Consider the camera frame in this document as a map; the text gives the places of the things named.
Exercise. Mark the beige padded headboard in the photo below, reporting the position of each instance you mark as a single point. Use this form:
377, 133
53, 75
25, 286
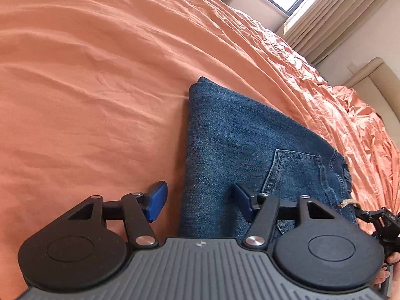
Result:
379, 81

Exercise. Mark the narrow beige curtain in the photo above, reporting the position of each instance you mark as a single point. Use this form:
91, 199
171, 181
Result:
337, 15

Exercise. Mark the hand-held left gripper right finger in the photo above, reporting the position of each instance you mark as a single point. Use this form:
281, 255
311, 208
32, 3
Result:
243, 200

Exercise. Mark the orange bed sheet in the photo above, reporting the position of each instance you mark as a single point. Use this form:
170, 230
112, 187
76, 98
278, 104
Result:
93, 84

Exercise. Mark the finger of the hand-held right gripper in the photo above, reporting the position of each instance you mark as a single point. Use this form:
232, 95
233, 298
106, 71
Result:
368, 215

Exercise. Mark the blue denim pants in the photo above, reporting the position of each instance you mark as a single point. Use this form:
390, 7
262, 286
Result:
237, 137

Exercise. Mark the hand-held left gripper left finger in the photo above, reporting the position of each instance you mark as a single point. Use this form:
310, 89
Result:
157, 200

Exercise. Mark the person's right hand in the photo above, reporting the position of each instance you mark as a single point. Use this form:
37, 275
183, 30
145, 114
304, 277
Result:
392, 272

